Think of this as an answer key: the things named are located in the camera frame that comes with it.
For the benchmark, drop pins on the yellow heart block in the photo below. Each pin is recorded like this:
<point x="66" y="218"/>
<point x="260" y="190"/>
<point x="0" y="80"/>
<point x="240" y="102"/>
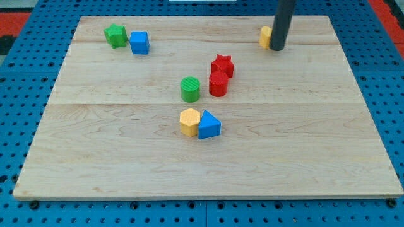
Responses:
<point x="265" y="37"/>

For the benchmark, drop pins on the yellow hexagon block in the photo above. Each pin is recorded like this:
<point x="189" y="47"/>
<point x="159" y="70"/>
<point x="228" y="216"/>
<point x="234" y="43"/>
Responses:
<point x="189" y="122"/>

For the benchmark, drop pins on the blue triangle block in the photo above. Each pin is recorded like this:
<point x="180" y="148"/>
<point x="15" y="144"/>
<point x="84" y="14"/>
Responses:
<point x="209" y="126"/>

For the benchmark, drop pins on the light wooden board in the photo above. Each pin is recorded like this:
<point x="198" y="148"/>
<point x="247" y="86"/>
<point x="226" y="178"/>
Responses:
<point x="294" y="123"/>

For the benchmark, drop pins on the green cylinder block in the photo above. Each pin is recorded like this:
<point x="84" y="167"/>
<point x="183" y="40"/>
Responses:
<point x="190" y="89"/>

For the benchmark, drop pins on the red cylinder block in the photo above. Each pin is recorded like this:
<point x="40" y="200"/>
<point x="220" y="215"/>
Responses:
<point x="218" y="83"/>

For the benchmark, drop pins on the red star block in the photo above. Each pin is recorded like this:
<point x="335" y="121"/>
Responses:
<point x="224" y="64"/>

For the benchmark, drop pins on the blue cube block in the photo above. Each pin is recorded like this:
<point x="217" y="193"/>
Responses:
<point x="139" y="42"/>

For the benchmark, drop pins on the green star block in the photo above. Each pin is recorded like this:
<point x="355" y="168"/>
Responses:
<point x="116" y="36"/>

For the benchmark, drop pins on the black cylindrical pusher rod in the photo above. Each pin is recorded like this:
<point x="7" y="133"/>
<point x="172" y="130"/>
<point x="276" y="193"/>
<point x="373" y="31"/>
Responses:
<point x="281" y="24"/>

